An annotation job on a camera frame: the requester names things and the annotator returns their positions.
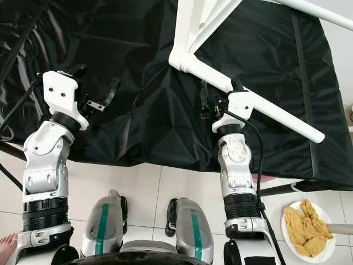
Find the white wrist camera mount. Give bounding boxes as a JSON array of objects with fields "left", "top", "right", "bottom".
[
  {"left": 211, "top": 91, "right": 255, "bottom": 134},
  {"left": 42, "top": 71, "right": 89, "bottom": 131}
]

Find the black cloth table cover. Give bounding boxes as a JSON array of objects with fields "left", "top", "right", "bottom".
[{"left": 0, "top": 0, "right": 353, "bottom": 191}]

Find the white plastic table leg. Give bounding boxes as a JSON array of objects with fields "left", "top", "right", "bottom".
[
  {"left": 276, "top": 0, "right": 353, "bottom": 31},
  {"left": 168, "top": 50, "right": 326, "bottom": 144}
]

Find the grey metal tube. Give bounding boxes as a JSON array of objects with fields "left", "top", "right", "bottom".
[{"left": 330, "top": 224, "right": 353, "bottom": 235}]

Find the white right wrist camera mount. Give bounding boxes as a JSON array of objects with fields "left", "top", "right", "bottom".
[{"left": 211, "top": 91, "right": 255, "bottom": 134}]

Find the red seat edge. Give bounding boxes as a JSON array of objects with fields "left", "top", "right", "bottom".
[{"left": 252, "top": 173, "right": 276, "bottom": 184}]

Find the silver left robot leg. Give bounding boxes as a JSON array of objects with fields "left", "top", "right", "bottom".
[{"left": 81, "top": 189, "right": 129, "bottom": 257}]

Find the black metal frame bar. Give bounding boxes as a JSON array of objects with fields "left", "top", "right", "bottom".
[
  {"left": 259, "top": 178, "right": 353, "bottom": 197},
  {"left": 0, "top": 142, "right": 28, "bottom": 161}
]

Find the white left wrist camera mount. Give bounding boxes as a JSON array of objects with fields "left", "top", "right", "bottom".
[{"left": 42, "top": 71, "right": 89, "bottom": 131}]

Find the silver right robot leg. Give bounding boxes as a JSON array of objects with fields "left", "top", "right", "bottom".
[{"left": 165, "top": 198, "right": 215, "bottom": 263}]

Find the yellow crumpled cloth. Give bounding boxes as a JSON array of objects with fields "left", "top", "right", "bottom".
[{"left": 284, "top": 199, "right": 334, "bottom": 258}]

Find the black robot torso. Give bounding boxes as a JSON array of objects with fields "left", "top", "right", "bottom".
[{"left": 63, "top": 246, "right": 227, "bottom": 265}]

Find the silver robot leg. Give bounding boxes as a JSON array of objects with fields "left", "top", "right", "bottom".
[
  {"left": 81, "top": 189, "right": 129, "bottom": 257},
  {"left": 165, "top": 198, "right": 215, "bottom": 263}
]

